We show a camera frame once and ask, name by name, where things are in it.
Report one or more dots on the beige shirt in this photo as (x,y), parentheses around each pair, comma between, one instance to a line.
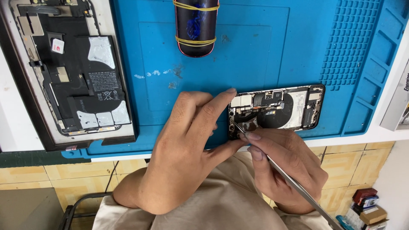
(223,201)

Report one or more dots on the large opened phone with battery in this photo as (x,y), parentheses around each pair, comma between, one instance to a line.
(80,83)

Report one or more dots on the black metal chair frame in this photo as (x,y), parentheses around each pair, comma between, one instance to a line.
(72,210)

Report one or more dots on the person's left hand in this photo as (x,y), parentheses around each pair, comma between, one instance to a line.
(179,159)

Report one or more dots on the grey box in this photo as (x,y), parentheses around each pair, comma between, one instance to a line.
(28,209)

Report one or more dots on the person's right hand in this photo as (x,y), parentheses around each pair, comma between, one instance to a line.
(294,169)

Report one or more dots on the black phone with rubber bands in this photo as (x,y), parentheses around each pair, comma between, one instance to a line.
(196,25)

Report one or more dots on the small white card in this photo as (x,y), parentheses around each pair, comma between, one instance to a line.
(58,46)

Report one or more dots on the heap of small boxes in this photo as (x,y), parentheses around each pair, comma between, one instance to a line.
(367,210)

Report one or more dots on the white battery packet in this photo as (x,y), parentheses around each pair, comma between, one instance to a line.
(397,99)

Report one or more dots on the blue silicone repair mat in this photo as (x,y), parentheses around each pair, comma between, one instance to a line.
(287,48)

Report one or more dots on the silver metal tweezers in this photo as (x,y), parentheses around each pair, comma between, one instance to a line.
(297,187)

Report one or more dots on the small black phone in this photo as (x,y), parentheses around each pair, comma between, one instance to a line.
(287,105)

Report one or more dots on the yellow rubber band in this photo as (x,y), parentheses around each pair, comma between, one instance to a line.
(195,41)
(195,6)

